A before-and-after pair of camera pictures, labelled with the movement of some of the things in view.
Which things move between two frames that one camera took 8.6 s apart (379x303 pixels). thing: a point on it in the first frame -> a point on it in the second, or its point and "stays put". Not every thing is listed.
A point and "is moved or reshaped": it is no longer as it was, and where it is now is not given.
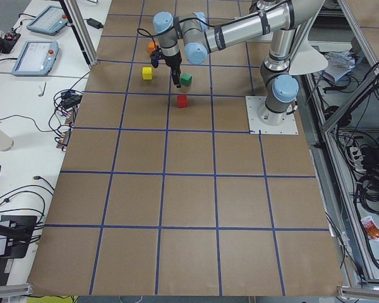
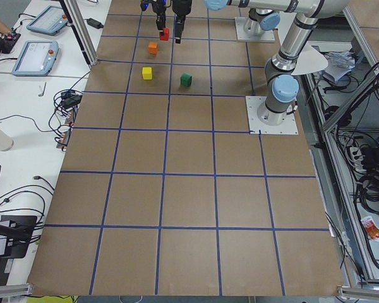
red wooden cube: [182, 101] is moved or reshaped
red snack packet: [372, 230] stays put
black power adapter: [95, 23] stays put
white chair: [305, 58] stays put
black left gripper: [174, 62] -> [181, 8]
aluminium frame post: [73, 10] stays put
